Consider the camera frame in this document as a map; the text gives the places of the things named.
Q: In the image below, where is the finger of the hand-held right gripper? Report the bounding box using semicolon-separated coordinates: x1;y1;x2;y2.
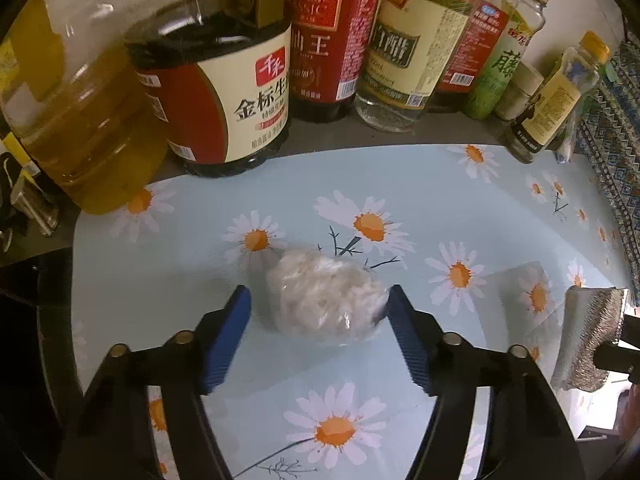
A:
594;337;640;383

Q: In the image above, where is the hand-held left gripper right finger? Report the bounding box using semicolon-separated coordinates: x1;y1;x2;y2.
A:
387;284;586;480

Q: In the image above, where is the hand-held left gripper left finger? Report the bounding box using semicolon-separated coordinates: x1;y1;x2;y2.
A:
60;284;253;480

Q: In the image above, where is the silver foil bag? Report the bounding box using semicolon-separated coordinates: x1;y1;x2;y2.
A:
550;285;631;393

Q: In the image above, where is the white tissue ball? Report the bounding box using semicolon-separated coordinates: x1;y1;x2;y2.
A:
264;247;390;346

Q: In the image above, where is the clear plastic film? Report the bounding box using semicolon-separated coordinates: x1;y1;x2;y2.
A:
487;261;568;346

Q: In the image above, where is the daisy print tablecloth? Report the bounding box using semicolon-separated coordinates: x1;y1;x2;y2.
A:
70;142;636;480

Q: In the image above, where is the patterned fabric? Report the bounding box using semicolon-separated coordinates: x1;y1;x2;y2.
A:
575;15;640;306

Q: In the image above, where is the black and metal fixture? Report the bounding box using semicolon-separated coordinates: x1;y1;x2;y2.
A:
0;152;63;256

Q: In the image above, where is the dark soy sauce jug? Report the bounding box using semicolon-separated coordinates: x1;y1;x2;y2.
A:
124;0;293;178

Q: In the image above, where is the large clear oil jug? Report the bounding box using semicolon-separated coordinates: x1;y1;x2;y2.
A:
0;0;168;216

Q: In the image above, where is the bottle with pale yellow label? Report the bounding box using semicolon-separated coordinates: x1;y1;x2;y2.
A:
497;30;612;163

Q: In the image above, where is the green label bottle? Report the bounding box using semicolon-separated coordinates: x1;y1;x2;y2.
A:
462;10;531;121

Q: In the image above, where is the small glass jar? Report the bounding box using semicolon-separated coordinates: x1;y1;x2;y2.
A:
495;60;546;122

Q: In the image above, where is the clear bottle with olive label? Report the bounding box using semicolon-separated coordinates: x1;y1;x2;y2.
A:
355;0;513;135

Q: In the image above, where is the brown bottle with red label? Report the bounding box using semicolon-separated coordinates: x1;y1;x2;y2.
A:
440;5;506;113

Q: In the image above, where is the red label soy sauce bottle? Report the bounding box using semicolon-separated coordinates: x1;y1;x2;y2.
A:
285;0;391;122

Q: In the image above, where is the glass bottle with yellow cap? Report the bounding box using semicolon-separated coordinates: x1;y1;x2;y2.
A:
502;0;553;68

